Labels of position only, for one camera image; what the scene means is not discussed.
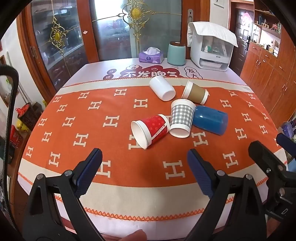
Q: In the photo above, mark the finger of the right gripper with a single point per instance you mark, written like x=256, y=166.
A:
x=287, y=144
x=280, y=200

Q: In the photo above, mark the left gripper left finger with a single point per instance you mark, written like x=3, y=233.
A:
x=42, y=219

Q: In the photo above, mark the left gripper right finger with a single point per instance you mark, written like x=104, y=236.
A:
x=246, y=219

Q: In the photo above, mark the red paper cup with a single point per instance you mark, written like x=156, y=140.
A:
x=150, y=130

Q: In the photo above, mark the blue plastic cup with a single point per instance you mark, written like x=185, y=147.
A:
x=210, y=120

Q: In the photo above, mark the brown sleeved paper cup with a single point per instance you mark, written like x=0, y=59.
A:
x=195, y=93

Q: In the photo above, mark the grey plaid paper cup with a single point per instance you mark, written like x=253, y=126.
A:
x=182, y=112

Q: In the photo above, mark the white plastic cup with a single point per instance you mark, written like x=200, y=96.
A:
x=162, y=88

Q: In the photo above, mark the person's fingertip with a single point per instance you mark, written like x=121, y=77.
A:
x=139, y=235

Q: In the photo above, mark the wooden cabinet unit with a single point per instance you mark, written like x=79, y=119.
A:
x=269, y=68

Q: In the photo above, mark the orange H-pattern tablecloth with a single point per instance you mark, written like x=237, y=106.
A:
x=151, y=189

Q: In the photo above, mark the white countertop appliance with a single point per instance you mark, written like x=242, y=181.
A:
x=210, y=53

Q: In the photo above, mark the dark entrance door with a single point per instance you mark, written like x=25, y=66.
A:
x=241, y=26

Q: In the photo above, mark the white cloth on appliance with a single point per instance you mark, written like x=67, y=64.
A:
x=210, y=29

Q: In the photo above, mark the teal canister with lid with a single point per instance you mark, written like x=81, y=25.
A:
x=176, y=54

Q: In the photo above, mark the purple tissue box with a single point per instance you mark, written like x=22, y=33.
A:
x=151, y=55

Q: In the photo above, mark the wooden glass sliding door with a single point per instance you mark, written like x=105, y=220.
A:
x=58, y=38

